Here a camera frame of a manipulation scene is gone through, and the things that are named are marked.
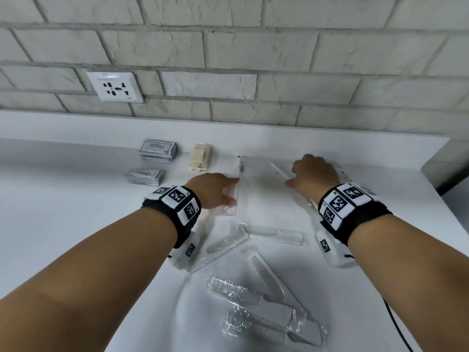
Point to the person's left hand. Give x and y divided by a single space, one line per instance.
212 190

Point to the person's right forearm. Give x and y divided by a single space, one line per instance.
421 282

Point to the stack of beige soap bars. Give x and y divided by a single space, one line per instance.
199 157

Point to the stack of shampoo sachets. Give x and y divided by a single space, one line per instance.
158 148

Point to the group of white combs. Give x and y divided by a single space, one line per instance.
271 282

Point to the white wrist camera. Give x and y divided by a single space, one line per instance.
183 252
335 252

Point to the stack of toothpaste sachets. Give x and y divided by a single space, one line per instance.
146 177

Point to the white wall socket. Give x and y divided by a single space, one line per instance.
115 87

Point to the black marker wristband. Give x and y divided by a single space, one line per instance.
165 212
366 223

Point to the person's left forearm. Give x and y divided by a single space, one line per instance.
73 282

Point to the white countertop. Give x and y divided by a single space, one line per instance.
73 216

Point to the person's right hand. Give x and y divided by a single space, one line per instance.
315 175

